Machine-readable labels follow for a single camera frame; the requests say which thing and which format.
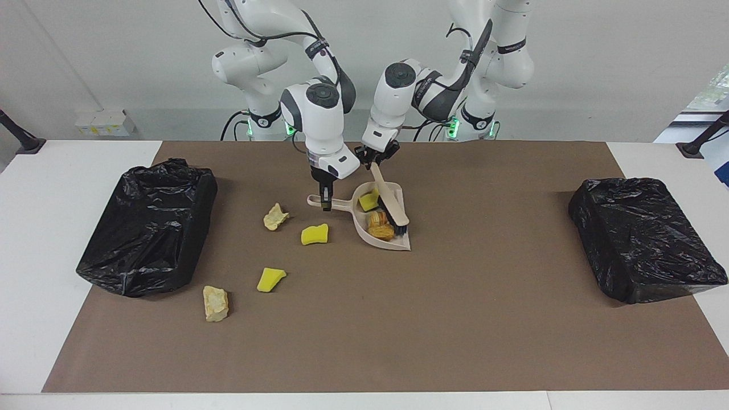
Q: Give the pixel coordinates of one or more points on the orange brown bread roll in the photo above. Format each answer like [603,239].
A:
[380,232]

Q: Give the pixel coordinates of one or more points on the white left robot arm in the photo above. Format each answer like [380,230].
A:
[393,102]

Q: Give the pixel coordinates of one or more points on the black stand with base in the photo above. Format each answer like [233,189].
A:
[20,139]
[703,139]

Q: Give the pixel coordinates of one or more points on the window with green view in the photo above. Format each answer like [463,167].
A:
[712,91]

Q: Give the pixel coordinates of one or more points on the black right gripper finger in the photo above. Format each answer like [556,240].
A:
[329,199]
[324,198]

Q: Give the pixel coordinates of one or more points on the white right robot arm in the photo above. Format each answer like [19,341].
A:
[322,125]

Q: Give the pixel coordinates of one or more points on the yellow sponge piece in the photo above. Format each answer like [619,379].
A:
[368,201]
[270,279]
[314,234]

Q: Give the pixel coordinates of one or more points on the closed black bag covered bin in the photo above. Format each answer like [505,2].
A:
[643,239]

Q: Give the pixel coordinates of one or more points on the beige plastic dustpan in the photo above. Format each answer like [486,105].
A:
[342,204]

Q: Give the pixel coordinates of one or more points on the white wall socket box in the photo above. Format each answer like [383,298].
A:
[105,124]

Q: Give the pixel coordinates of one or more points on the small pale yellow bread chunk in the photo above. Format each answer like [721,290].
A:
[276,217]

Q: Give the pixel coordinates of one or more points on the large pale yellow bread chunk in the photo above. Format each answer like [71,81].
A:
[216,304]

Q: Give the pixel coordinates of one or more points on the open black bag lined bin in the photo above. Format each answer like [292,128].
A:
[148,239]

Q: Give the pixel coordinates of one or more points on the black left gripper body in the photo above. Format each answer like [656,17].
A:
[383,155]

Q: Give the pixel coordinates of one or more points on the pale beige round bread chunk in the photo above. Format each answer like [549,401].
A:
[377,218]

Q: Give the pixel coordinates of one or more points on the brown table mat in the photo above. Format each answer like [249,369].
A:
[364,341]

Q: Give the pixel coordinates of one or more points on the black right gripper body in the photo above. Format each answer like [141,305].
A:
[323,181]

